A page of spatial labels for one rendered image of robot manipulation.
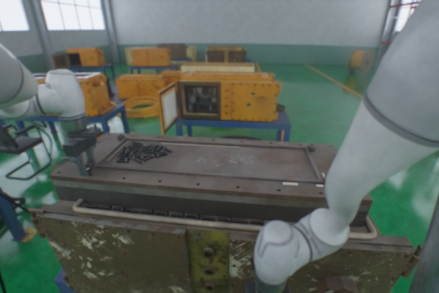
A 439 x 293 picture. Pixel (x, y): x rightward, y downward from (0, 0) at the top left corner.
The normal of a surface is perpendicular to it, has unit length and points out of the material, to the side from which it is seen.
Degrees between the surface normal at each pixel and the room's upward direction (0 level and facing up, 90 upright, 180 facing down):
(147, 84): 90
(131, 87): 90
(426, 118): 109
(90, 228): 90
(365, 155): 103
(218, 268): 90
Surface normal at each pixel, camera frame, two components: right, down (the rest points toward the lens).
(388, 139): -0.73, 0.56
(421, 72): -0.89, 0.21
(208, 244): -0.12, 0.45
